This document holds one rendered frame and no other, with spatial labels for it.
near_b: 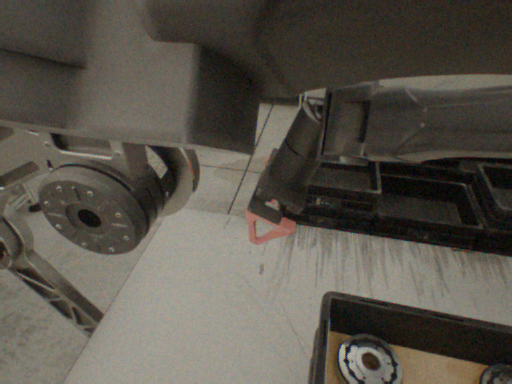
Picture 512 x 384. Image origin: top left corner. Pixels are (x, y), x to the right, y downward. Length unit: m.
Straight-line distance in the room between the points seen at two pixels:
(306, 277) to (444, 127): 0.70
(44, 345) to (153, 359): 1.05
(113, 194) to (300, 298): 0.59
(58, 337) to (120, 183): 1.44
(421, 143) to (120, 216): 0.34
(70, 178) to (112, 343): 0.51
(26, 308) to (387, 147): 1.86
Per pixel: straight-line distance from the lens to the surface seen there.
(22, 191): 2.48
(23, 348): 1.89
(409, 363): 0.73
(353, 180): 1.65
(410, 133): 0.31
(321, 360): 0.58
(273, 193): 0.45
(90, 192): 0.45
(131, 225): 0.46
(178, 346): 0.85
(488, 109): 0.29
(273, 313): 0.88
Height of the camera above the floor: 1.44
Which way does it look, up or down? 39 degrees down
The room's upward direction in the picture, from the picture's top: straight up
